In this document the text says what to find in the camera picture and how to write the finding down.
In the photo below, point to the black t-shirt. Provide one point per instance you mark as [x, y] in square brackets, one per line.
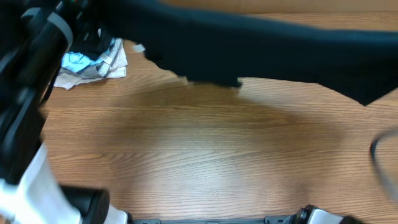
[221, 48]

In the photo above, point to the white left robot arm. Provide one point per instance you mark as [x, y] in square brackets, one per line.
[33, 43]

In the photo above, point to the grey folded garment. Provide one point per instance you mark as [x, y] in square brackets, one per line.
[113, 58]

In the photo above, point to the black folded shirt on pile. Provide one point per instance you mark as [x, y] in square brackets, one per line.
[93, 44]

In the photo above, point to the light blue folded garment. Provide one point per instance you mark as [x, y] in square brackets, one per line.
[77, 62]

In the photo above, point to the beige folded garment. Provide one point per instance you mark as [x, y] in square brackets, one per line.
[67, 81]

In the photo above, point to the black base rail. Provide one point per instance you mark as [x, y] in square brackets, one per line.
[309, 214]

